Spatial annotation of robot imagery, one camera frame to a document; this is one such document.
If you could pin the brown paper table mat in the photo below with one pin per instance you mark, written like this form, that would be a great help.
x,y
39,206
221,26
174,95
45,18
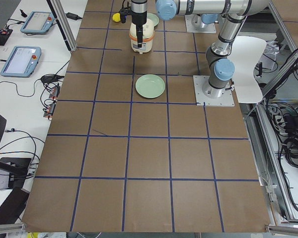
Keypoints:
x,y
114,161

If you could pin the green plate far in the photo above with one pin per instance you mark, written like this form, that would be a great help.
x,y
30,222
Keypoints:
x,y
154,18

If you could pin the white chair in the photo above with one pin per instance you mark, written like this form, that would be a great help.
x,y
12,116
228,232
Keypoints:
x,y
245,53

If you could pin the black power adapter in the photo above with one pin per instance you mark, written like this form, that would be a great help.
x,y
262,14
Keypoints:
x,y
73,16

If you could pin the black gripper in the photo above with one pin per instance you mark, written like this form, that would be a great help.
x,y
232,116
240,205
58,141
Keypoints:
x,y
139,14

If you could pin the yellow lemon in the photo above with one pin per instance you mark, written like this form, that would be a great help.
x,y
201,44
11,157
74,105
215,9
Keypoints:
x,y
116,17

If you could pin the green plate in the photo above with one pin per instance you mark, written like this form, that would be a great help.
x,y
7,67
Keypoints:
x,y
154,18
150,86

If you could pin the blue teach pendant far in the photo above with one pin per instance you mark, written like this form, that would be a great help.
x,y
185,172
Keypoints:
x,y
38,22

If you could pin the blue teach pendant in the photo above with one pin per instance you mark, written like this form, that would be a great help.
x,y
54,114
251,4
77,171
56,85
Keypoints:
x,y
21,62
38,22

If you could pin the blue teach pendant near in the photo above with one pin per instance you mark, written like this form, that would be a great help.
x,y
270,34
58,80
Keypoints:
x,y
21,62

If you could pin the aluminium frame post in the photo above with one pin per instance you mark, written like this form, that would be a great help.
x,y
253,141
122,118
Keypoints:
x,y
63,24

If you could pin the green plate centre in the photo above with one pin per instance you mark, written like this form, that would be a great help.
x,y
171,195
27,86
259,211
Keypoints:
x,y
150,86

